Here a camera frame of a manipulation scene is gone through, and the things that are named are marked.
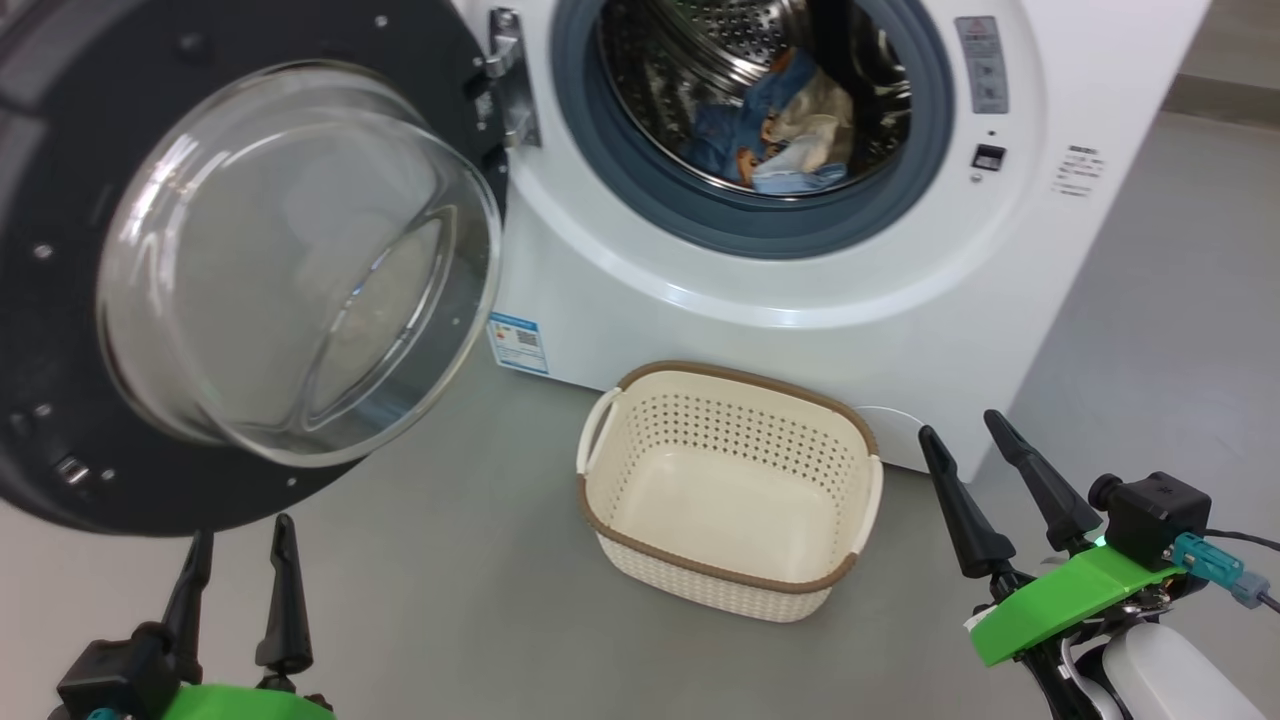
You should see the blue garment cream lining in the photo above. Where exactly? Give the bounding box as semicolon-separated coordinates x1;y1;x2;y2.
750;78;857;196

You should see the white front-load washing machine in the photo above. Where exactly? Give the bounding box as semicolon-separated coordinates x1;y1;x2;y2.
450;0;1213;483

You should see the blue energy label sticker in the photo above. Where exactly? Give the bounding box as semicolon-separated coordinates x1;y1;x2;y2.
487;312;550;376

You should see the black round glass washer door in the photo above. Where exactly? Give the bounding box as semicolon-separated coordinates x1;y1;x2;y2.
0;0;511;536

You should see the round white filter cover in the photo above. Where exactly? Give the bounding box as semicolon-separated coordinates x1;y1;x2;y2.
855;405;926;471

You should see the cream laundry basket brown rim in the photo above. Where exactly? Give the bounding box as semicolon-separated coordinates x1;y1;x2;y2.
577;361;884;623

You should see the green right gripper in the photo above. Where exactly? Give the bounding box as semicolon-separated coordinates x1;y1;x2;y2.
918;409;1186;720

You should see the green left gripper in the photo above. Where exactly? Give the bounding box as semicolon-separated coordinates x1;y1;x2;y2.
150;514;336;720

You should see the grey warning label sticker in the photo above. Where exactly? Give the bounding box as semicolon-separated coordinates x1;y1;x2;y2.
953;15;1009;114

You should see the blue garment orange print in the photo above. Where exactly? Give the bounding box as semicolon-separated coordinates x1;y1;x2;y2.
688;50;816;186

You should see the right teal connector cable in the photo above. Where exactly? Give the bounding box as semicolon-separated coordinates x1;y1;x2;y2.
1172;528;1280;611

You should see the small black text label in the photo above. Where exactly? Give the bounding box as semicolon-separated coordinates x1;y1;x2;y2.
1052;145;1106;198

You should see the metal door hinge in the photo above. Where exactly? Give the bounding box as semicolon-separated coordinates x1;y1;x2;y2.
485;8;542;149

